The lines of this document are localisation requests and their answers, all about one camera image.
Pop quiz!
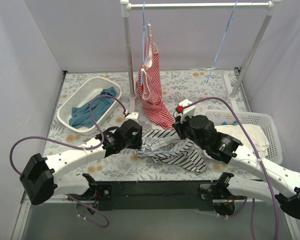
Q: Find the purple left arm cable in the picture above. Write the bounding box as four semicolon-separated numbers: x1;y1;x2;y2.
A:
9;96;130;229

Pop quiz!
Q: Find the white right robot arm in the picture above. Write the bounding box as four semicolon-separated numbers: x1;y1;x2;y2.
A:
172;115;300;220

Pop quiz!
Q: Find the blue garment in basket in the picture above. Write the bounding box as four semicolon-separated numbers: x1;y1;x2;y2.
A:
69;97;115;129

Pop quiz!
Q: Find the white oval laundry basket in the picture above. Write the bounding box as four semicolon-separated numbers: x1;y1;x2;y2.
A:
57;76;122;135

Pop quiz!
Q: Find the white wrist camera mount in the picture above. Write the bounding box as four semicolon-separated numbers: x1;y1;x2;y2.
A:
176;99;196;123
124;110;139;123

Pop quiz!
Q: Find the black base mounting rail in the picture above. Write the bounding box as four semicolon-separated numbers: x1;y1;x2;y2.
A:
67;179;246;212

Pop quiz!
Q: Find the red white striped tank top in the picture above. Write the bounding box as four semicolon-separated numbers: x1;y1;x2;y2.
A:
136;24;174;130

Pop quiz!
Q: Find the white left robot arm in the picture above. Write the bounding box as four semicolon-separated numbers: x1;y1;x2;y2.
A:
19;119;143;205

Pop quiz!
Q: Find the blue wire hanger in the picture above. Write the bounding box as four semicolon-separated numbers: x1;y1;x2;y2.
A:
139;1;153;86
135;129;198;157
206;1;238;84

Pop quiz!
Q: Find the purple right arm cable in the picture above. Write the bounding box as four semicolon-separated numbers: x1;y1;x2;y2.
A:
187;96;281;240

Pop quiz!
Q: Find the white metal clothes rack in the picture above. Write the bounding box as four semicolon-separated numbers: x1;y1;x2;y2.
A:
120;0;280;113

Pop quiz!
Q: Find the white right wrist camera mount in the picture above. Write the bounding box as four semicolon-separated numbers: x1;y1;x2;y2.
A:
176;99;196;123

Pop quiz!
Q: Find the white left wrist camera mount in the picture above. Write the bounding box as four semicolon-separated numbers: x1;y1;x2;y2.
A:
124;110;139;123

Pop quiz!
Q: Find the white rectangular laundry basket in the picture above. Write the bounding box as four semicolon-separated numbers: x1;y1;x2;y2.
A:
203;110;283;165

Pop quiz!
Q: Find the floral patterned table mat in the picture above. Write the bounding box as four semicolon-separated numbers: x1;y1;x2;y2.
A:
42;70;254;182

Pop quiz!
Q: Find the black white striped tank top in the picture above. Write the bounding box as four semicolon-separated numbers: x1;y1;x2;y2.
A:
136;143;207;173

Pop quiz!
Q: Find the white folded cloth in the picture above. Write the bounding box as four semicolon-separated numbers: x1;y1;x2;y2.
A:
215;124;270;158

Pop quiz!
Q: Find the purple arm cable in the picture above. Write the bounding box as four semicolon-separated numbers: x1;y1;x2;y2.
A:
9;96;130;229
187;96;281;240

